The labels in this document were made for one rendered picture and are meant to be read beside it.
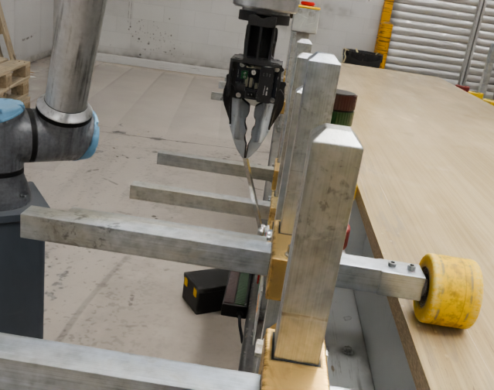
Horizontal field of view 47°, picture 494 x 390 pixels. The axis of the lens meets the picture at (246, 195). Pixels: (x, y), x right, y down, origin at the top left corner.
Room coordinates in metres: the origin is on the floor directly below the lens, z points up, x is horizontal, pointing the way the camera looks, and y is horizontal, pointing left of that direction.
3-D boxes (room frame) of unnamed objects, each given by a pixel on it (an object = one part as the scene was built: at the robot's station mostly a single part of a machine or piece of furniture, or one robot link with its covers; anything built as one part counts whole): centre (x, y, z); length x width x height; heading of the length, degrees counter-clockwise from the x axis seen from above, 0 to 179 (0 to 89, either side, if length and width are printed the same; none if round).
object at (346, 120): (0.89, -0.12, 1.07); 0.06 x 0.06 x 0.02
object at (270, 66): (0.82, 0.01, 1.15); 0.09 x 0.08 x 0.12; 178
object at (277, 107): (0.84, -0.01, 1.09); 0.05 x 0.02 x 0.09; 88
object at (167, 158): (1.35, 0.01, 0.82); 0.43 x 0.03 x 0.04; 88
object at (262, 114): (0.82, 0.00, 1.04); 0.06 x 0.03 x 0.09; 178
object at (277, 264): (0.62, -0.06, 0.95); 0.13 x 0.06 x 0.05; 178
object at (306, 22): (1.65, -0.09, 1.18); 0.07 x 0.07 x 0.08; 88
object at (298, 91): (0.89, -0.07, 0.87); 0.03 x 0.03 x 0.48; 88
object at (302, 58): (1.14, -0.08, 0.90); 0.03 x 0.03 x 0.48; 88
